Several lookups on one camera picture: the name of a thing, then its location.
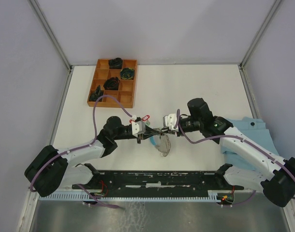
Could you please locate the black rolled belt top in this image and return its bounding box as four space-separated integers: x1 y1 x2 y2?
108 58 123 69

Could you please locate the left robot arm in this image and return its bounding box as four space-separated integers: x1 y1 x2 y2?
24 116 161 197

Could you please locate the aluminium frame post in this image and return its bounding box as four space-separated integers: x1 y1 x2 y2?
28 0 72 70
239 0 283 69

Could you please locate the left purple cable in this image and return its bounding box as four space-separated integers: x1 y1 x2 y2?
30 95 138 208

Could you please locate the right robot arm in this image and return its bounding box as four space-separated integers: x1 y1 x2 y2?
163 98 295 207

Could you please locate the right aluminium frame post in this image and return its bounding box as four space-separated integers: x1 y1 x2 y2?
239 0 283 69

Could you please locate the white cable duct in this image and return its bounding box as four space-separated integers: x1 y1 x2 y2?
38 191 221 203

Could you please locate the red tag key right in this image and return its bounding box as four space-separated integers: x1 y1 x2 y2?
142 115 150 121

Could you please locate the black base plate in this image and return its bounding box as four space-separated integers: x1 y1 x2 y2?
83 170 243 197

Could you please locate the green blue rolled belt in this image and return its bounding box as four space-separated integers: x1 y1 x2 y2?
120 68 135 80

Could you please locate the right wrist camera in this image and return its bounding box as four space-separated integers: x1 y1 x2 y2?
163 113 178 131

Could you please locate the light blue cloth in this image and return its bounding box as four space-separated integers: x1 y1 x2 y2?
221 117 279 172

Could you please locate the black rolled belt middle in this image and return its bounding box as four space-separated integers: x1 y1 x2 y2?
103 77 120 90

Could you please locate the left aluminium frame post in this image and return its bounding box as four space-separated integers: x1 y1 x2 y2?
28 0 72 70

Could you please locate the wooden compartment tray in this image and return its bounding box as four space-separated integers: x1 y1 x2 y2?
87 58 137 108

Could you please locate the black green rolled belt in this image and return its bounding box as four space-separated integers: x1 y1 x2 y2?
88 85 104 102

